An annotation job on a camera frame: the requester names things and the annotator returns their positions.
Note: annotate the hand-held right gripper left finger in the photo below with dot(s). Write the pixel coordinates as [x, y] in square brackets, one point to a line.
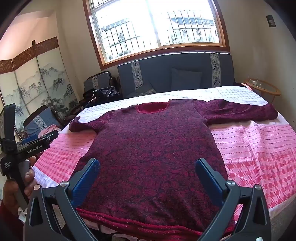
[86, 178]

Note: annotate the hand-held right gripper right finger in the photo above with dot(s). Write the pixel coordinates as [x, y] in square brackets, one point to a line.
[208, 178]

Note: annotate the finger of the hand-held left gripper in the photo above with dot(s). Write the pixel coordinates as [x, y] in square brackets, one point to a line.
[46, 138]

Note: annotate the dark red patterned sweater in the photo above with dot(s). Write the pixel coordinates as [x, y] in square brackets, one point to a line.
[150, 143]

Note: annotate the person's left forearm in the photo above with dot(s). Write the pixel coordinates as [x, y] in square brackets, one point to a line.
[7, 222]

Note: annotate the pink clothes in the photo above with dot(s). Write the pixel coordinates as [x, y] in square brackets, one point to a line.
[48, 130]

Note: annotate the pile of dark clothes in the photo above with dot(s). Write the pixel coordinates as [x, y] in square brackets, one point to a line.
[101, 95]

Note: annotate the person's left hand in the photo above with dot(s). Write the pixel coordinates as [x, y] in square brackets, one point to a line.
[30, 183]

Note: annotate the wooden chair with blue cushion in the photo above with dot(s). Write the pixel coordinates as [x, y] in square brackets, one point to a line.
[44, 118]

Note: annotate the pink and white checked blanket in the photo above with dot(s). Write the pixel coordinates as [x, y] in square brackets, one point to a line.
[249, 148]

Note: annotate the painted folding screen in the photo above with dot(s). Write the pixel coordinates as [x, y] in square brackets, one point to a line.
[34, 81]

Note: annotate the blue cushioned armchair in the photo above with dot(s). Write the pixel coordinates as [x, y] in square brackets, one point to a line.
[99, 80]

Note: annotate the plain blue cushion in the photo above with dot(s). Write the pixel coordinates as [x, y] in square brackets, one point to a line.
[186, 78]

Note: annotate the patterned grey cushion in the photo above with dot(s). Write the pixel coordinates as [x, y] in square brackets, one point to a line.
[143, 90]

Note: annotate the blue sofa with patterned stripes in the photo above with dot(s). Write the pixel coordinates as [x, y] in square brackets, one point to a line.
[161, 71]

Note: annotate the wood-framed barred window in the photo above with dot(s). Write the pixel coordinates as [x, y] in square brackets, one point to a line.
[157, 23]

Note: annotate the dark wall switch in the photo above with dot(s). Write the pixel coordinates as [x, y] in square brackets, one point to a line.
[270, 21]

